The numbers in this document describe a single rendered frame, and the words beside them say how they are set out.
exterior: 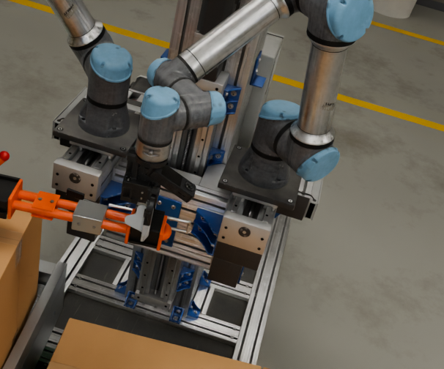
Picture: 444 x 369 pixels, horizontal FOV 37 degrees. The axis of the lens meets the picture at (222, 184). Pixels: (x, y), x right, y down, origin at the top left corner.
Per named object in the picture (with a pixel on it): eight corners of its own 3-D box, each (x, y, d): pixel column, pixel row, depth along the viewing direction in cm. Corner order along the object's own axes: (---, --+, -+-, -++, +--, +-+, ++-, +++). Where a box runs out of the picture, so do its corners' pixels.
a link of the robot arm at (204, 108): (205, 75, 150) (163, 80, 144) (232, 100, 143) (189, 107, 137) (199, 105, 154) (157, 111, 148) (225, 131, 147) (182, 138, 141)
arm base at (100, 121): (89, 105, 203) (92, 76, 198) (136, 119, 202) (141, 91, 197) (69, 127, 191) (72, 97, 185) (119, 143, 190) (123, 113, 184)
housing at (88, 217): (70, 230, 154) (72, 215, 151) (78, 212, 159) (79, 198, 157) (100, 236, 154) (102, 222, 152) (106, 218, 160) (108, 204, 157)
